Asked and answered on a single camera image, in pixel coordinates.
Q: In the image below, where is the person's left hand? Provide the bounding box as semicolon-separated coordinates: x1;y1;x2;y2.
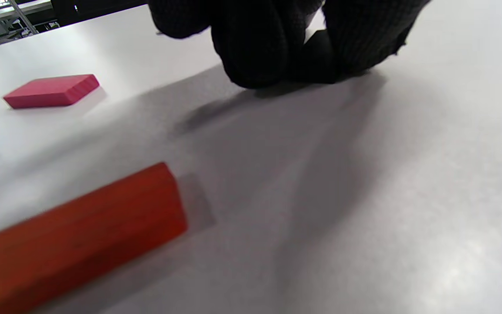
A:
149;0;430;90

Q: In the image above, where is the orange domino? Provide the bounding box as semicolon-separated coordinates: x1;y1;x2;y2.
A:
0;162;188;314

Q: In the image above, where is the black domino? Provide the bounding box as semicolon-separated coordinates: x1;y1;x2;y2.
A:
302;30;339;84

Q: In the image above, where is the pink domino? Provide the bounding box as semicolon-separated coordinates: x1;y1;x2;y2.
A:
3;74;101;109

